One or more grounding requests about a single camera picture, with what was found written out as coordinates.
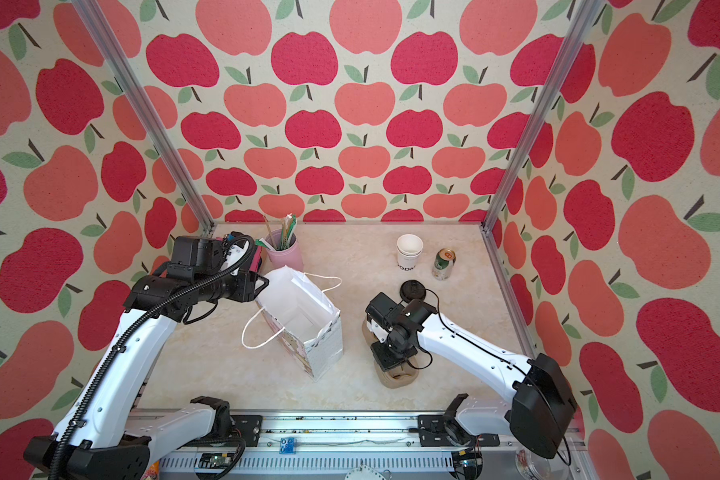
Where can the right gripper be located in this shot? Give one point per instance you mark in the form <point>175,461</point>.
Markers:
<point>387,359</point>

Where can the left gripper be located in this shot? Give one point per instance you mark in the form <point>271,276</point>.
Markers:
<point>248,286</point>

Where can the cardboard cup carrier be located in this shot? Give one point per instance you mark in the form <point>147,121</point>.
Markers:
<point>398,377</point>

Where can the white paper gift bag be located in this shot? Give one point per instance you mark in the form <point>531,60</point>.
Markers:
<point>302,318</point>

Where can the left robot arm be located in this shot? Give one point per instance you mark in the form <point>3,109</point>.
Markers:
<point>95,439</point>

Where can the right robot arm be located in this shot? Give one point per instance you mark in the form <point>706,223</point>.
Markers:
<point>537,401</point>

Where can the black napkin stack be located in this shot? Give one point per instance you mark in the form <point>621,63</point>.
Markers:
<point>241,278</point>

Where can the brown wooden stirrer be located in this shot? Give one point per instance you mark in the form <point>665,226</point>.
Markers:
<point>270,231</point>

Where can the green drink can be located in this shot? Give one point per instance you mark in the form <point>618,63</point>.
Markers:
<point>444,263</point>

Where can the pink straw holder cup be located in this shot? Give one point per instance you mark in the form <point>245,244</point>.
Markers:
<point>290,257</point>

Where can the green paper straw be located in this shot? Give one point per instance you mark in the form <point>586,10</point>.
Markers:
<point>287,226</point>

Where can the blue small block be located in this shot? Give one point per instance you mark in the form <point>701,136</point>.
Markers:
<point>287,445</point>

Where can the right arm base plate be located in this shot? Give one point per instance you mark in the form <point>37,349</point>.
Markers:
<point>442,431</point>

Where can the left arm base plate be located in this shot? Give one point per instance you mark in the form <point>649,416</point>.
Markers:
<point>241,427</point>

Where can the left aluminium frame post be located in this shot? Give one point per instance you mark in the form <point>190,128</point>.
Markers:
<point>106,41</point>

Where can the aluminium frame post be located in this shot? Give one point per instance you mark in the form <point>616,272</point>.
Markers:
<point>579,29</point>
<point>106,41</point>

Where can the right aluminium frame post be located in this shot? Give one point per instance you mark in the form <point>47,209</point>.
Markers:
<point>579,29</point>

